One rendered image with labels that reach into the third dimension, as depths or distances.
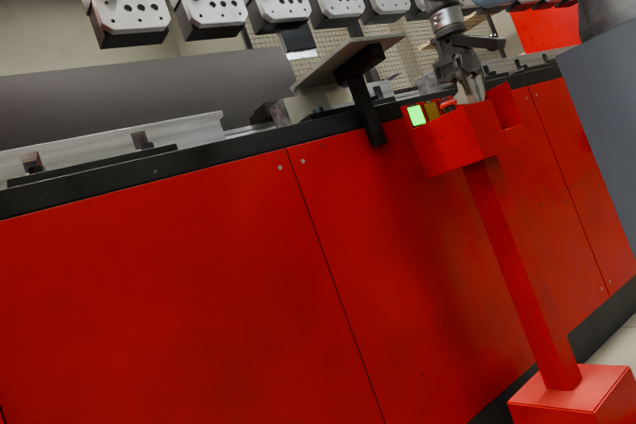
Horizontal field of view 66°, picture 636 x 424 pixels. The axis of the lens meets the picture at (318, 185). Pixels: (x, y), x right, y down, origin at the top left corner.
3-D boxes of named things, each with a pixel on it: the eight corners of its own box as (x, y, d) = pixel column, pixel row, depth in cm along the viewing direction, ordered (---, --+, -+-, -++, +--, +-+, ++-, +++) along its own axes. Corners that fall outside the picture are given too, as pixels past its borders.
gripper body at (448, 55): (456, 83, 124) (442, 37, 123) (485, 71, 117) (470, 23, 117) (437, 87, 119) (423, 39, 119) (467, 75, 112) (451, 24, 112)
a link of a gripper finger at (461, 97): (463, 118, 120) (452, 82, 120) (484, 112, 115) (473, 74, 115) (456, 120, 118) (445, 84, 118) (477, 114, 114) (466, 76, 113)
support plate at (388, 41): (349, 42, 104) (348, 38, 104) (291, 91, 126) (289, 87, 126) (407, 35, 114) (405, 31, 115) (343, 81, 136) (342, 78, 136)
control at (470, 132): (484, 159, 101) (452, 79, 102) (427, 179, 114) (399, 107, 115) (531, 141, 113) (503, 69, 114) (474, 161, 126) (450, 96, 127)
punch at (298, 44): (290, 58, 129) (277, 25, 129) (286, 61, 131) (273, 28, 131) (319, 54, 135) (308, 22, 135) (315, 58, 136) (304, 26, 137)
